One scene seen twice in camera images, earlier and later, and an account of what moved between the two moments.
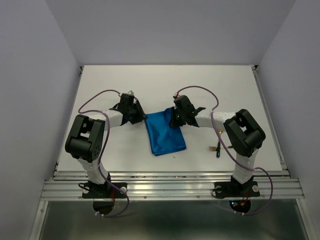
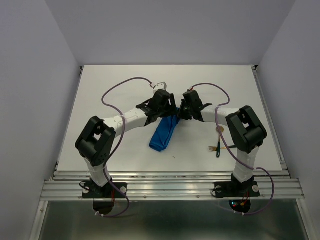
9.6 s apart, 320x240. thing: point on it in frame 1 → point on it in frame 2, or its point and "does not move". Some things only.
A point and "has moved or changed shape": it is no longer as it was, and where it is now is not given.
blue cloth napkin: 163,138 has moved or changed shape
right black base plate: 235,189 does not move
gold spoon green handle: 219,144 does not move
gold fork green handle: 213,148 does not move
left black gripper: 141,115 → 171,109
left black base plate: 106,190 does not move
